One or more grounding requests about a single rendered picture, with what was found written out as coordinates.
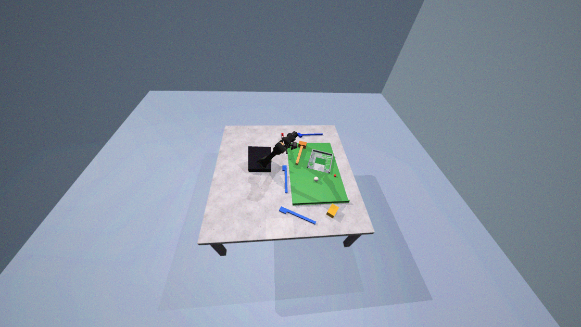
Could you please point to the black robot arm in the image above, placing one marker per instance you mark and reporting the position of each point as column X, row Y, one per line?
column 278, row 149

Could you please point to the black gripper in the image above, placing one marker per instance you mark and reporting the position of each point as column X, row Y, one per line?
column 293, row 145

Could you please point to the yellow cube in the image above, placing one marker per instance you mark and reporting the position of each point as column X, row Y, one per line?
column 332, row 211

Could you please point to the green flat mat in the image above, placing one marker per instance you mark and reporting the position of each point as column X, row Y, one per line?
column 303, row 186

